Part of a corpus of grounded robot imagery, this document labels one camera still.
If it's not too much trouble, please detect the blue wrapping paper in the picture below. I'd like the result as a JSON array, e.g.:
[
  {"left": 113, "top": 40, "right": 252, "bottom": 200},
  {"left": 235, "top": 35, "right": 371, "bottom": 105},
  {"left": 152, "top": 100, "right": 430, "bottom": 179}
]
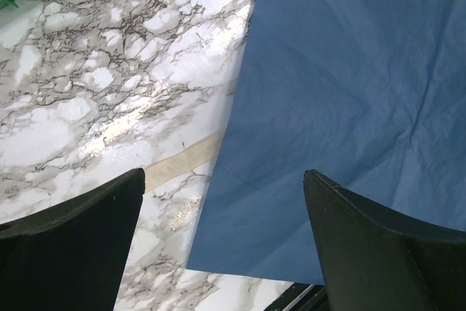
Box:
[{"left": 187, "top": 0, "right": 465, "bottom": 284}]

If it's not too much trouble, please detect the beige ribbon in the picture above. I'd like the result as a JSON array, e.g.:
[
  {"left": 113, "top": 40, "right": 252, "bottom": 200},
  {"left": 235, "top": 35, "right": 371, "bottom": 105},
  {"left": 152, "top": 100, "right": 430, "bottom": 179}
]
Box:
[{"left": 144, "top": 133, "right": 224, "bottom": 193}]

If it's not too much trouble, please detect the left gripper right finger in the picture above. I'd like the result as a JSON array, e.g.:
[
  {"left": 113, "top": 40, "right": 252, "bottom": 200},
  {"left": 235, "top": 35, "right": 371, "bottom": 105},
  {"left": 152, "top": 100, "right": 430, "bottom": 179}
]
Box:
[{"left": 303, "top": 170, "right": 465, "bottom": 310}]

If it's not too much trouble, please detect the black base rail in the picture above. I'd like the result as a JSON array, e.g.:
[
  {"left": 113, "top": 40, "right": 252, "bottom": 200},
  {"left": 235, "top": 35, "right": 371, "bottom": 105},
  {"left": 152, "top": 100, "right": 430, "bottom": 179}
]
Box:
[{"left": 264, "top": 283, "right": 331, "bottom": 311}]

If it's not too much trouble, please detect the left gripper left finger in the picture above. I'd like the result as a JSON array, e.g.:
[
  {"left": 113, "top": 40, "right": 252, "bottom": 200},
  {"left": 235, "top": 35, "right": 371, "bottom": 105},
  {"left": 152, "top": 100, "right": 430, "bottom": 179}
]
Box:
[{"left": 1, "top": 168, "right": 145, "bottom": 310}]

